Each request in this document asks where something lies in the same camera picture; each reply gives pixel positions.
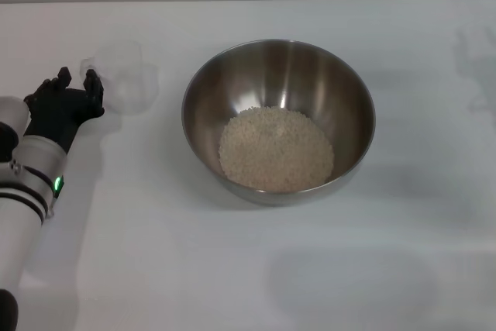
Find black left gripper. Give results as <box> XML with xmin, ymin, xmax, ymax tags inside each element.
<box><xmin>22</xmin><ymin>67</ymin><xmax>106</xmax><ymax>154</ymax></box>

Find transparent plastic measuring cup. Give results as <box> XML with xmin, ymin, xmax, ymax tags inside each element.
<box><xmin>79</xmin><ymin>38</ymin><xmax>160</xmax><ymax>113</ymax></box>

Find stainless steel mixing bowl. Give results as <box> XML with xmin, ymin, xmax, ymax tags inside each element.
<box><xmin>181</xmin><ymin>38</ymin><xmax>377</xmax><ymax>208</ymax></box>

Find white rice grains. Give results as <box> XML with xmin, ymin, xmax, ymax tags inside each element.
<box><xmin>218</xmin><ymin>105</ymin><xmax>336</xmax><ymax>194</ymax></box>

